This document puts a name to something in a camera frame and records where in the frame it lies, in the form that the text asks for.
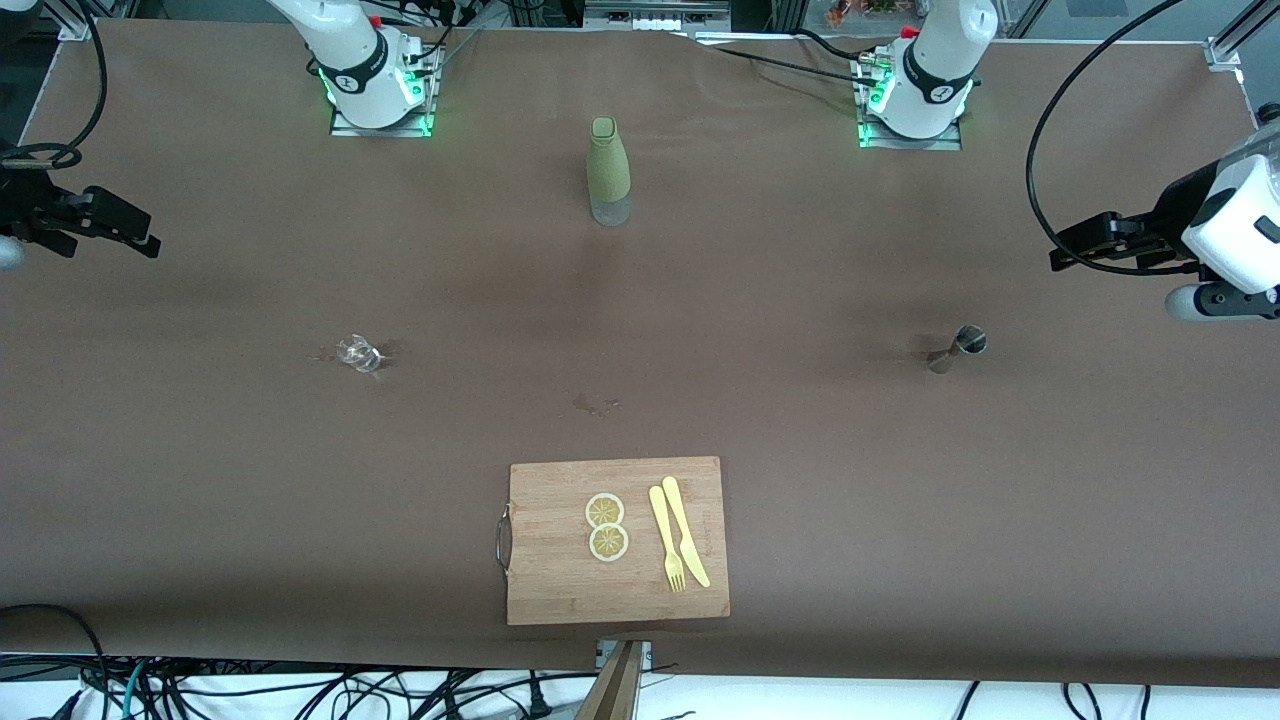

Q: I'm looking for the steel cone jigger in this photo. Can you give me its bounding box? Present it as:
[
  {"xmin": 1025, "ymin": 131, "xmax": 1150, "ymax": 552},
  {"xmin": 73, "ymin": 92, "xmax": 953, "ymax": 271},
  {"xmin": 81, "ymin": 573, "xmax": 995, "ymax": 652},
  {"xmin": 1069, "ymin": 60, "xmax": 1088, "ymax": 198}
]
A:
[{"xmin": 926, "ymin": 324, "xmax": 988, "ymax": 375}]

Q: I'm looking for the wooden post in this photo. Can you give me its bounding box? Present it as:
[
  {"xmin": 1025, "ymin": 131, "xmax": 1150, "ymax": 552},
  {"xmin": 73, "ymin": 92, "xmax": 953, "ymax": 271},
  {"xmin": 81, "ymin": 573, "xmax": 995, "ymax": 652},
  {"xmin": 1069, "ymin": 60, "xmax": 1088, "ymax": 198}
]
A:
[{"xmin": 575, "ymin": 640, "xmax": 646, "ymax": 720}]

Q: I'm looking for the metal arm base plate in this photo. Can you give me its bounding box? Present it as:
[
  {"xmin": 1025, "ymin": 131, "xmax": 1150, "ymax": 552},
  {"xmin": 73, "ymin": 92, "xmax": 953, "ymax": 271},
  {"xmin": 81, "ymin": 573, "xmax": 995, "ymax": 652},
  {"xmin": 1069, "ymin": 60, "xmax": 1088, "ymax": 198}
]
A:
[
  {"xmin": 855, "ymin": 50, "xmax": 963, "ymax": 151},
  {"xmin": 330, "ymin": 40, "xmax": 437, "ymax": 138}
]

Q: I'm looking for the clear glass cup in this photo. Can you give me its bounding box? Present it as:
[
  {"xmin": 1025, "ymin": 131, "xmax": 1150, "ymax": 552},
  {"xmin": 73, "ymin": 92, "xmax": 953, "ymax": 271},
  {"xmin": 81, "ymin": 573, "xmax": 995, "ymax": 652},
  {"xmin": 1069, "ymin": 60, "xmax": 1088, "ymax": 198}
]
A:
[{"xmin": 336, "ymin": 334, "xmax": 386, "ymax": 374}]

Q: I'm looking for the aluminium frame profile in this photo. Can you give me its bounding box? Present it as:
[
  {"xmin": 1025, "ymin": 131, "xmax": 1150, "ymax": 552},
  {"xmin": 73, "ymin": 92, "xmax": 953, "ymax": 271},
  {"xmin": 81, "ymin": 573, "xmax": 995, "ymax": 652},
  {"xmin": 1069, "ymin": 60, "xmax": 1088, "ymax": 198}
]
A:
[
  {"xmin": 55, "ymin": 0, "xmax": 106, "ymax": 43},
  {"xmin": 1205, "ymin": 0, "xmax": 1280, "ymax": 73}
]

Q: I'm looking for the yellow plastic knife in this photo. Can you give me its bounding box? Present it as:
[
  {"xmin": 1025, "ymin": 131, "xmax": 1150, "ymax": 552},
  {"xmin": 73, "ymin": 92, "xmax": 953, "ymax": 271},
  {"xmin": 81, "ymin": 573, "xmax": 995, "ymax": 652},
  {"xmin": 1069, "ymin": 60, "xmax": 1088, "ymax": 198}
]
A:
[{"xmin": 661, "ymin": 476, "xmax": 712, "ymax": 589}]

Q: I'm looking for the green sleeved glass bottle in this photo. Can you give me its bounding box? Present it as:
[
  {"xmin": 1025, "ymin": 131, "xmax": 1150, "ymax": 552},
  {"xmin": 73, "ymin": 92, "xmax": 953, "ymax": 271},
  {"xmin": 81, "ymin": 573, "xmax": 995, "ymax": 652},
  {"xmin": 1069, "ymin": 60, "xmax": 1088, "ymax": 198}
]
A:
[{"xmin": 586, "ymin": 116, "xmax": 633, "ymax": 227}]

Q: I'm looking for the small metal bracket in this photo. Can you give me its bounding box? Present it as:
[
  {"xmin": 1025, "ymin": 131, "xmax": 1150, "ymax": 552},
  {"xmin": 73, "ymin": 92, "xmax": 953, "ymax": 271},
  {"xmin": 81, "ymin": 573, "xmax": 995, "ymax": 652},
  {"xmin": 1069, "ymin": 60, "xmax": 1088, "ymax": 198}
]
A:
[{"xmin": 596, "ymin": 640, "xmax": 653, "ymax": 673}]

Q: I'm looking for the yellow plastic fork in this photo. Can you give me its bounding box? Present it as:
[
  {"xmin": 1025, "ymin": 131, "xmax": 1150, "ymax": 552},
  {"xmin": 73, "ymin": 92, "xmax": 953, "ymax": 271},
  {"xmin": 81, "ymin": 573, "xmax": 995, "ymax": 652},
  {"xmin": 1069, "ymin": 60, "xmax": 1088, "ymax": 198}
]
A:
[{"xmin": 648, "ymin": 485, "xmax": 687, "ymax": 593}]

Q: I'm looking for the bamboo cutting board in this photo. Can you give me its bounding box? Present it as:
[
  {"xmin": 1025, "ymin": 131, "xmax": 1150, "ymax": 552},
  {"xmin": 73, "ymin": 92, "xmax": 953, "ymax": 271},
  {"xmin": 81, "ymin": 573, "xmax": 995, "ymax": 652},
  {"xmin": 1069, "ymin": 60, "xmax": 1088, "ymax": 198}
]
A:
[{"xmin": 497, "ymin": 456, "xmax": 731, "ymax": 627}]

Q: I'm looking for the brown table cover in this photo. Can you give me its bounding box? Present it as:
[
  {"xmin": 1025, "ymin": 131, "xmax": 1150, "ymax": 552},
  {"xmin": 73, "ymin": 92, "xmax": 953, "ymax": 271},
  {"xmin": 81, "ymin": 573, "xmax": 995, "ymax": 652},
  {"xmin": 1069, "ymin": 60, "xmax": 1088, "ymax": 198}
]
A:
[{"xmin": 0, "ymin": 18, "xmax": 1280, "ymax": 689}]

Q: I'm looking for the teal cable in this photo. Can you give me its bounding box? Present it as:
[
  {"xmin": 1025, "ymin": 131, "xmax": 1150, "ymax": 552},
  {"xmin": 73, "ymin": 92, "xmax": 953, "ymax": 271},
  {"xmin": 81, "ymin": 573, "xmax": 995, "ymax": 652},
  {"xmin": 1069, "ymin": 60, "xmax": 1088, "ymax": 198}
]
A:
[{"xmin": 100, "ymin": 660, "xmax": 153, "ymax": 720}]

